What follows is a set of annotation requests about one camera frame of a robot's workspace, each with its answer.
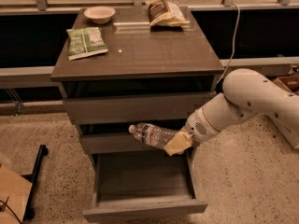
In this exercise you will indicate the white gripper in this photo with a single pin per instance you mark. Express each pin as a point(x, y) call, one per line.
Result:
point(198, 127)

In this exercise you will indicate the clear plastic water bottle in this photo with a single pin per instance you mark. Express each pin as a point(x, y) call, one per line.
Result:
point(151, 135)

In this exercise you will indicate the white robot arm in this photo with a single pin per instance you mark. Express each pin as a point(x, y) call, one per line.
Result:
point(245, 94)

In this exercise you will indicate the grey top drawer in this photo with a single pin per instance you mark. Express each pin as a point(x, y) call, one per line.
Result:
point(135, 108)

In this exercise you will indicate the grey middle drawer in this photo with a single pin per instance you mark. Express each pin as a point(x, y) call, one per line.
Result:
point(112, 142)

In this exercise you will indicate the grey open bottom drawer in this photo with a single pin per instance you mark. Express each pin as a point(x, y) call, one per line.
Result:
point(139, 184)

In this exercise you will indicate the grey drawer cabinet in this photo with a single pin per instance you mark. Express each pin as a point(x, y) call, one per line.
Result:
point(150, 61)

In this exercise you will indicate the brown cardboard box right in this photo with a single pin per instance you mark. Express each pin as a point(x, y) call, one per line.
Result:
point(289, 83)

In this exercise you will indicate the brown chip bag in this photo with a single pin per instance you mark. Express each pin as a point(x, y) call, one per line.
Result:
point(165, 13)

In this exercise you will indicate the black metal stand leg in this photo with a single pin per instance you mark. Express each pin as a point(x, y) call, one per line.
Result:
point(32, 178)

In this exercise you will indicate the green snack bag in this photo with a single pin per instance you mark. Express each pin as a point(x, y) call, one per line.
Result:
point(85, 42)

